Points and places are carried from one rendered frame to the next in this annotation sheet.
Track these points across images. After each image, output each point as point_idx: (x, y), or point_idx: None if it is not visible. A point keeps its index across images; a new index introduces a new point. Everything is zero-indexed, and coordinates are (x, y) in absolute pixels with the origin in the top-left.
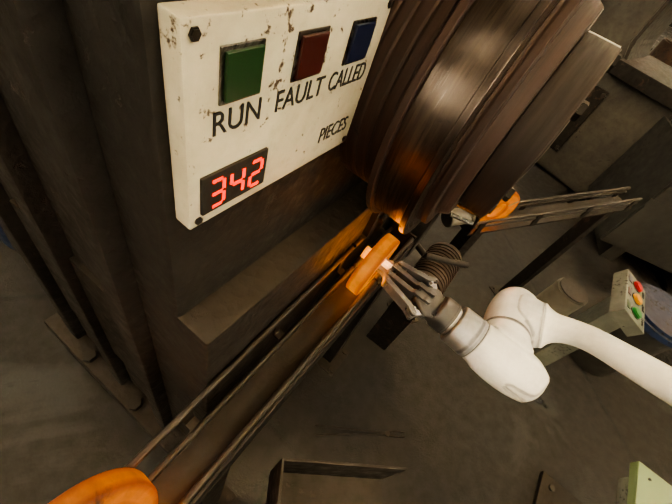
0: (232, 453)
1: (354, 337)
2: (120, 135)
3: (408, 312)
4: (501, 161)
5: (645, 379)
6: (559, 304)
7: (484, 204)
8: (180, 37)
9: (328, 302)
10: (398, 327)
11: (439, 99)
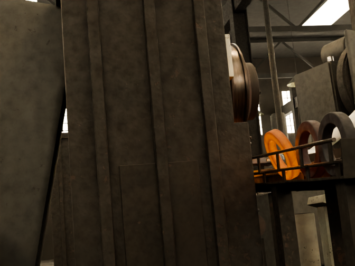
0: None
1: None
2: (216, 60)
3: (268, 159)
4: (252, 82)
5: (334, 134)
6: (307, 220)
7: (257, 98)
8: (229, 36)
9: None
10: None
11: (236, 67)
